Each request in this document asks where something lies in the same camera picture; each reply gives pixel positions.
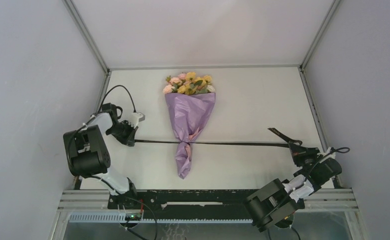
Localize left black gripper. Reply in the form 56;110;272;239
105;120;138;147

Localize black strap loop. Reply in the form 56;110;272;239
133;127;304;149

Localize pink purple wrapping paper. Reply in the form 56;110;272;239
164;92;216;179

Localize white pink rose stem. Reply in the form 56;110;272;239
206;85;216;93

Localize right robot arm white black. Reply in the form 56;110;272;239
243;142;350;232

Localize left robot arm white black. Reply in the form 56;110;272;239
63;103;145;209

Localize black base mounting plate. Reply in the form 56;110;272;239
107;189;258;220

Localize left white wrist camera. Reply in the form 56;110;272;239
128;112;146;129

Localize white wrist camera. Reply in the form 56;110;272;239
318;147;336;162
128;112;146;129

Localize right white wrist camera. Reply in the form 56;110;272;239
318;147;336;162

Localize white slotted cable duct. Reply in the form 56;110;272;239
68;211;256;224

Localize aluminium frame rail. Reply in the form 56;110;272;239
109;64;300;72

